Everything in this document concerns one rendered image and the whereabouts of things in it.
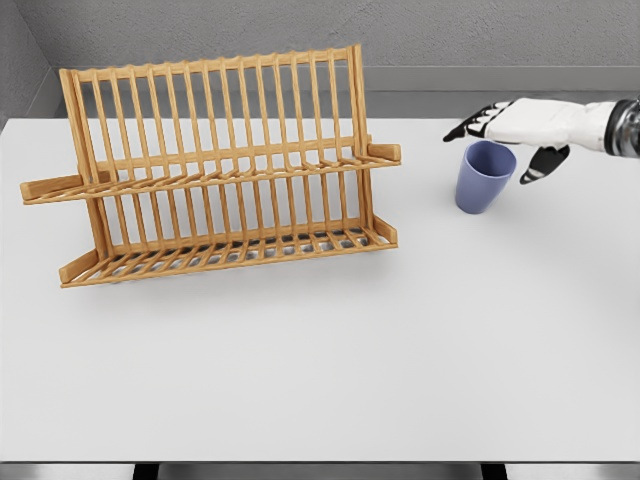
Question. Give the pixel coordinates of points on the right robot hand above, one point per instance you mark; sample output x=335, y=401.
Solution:
x=530, y=122

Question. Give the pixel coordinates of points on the blue cup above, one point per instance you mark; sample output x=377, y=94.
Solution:
x=483, y=176

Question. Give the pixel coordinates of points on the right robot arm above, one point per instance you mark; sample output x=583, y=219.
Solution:
x=612, y=125

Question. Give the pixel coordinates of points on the wooden dish rack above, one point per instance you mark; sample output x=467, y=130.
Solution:
x=220, y=170

